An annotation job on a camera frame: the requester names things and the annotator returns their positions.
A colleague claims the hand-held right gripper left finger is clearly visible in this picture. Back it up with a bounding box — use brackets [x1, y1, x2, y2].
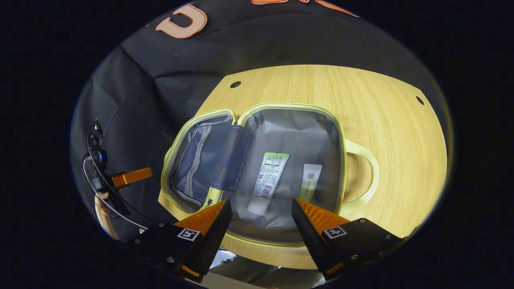
[133, 199, 233, 283]

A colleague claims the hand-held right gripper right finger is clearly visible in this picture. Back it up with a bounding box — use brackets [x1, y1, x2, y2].
[291, 198, 404, 281]

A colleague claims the black backdrop cloth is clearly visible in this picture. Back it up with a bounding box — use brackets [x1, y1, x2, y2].
[70, 0, 452, 241]

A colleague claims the large green white tube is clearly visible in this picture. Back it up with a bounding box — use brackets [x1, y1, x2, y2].
[247, 152, 290, 216]

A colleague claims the small pale green tube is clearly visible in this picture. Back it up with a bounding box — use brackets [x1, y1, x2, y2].
[298, 163, 323, 202]

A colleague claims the pale yellow suitcase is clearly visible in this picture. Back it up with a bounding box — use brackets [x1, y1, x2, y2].
[160, 103, 380, 247]

